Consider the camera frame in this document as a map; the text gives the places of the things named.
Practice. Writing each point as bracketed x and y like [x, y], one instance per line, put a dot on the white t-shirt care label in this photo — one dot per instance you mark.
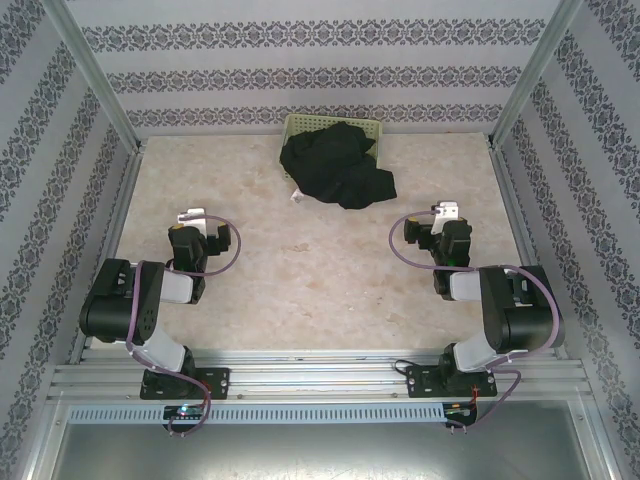
[297, 196]

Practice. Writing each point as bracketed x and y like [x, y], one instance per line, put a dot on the black t-shirt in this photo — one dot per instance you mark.
[340, 170]

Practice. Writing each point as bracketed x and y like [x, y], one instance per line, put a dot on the pale green plastic basket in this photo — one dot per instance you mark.
[300, 125]

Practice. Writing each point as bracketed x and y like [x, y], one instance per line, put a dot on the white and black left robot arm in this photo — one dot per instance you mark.
[115, 300]

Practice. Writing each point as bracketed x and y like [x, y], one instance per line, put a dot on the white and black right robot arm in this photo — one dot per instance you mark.
[525, 310]

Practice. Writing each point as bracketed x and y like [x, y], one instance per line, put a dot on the small controller circuit board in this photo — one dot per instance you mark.
[182, 411]
[460, 409]

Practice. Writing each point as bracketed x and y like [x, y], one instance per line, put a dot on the grey sheet metal panel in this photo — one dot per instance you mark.
[320, 450]

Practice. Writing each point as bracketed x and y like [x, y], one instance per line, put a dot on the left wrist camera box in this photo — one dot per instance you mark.
[197, 222]

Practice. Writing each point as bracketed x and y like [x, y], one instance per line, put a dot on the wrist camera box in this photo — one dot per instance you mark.
[197, 222]
[447, 211]

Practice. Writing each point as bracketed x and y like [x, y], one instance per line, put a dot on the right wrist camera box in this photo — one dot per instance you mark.
[447, 211]

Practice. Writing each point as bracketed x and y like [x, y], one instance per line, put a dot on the aluminium side rail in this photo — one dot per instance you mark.
[517, 200]
[117, 210]

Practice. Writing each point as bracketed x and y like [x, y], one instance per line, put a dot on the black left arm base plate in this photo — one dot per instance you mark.
[220, 382]

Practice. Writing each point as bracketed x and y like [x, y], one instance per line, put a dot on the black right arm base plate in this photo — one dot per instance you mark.
[417, 382]

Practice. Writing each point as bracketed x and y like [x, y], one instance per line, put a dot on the aluminium mounting rail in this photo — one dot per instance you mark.
[320, 375]

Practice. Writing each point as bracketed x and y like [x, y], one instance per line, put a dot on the aluminium frame post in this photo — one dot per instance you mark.
[536, 75]
[96, 75]

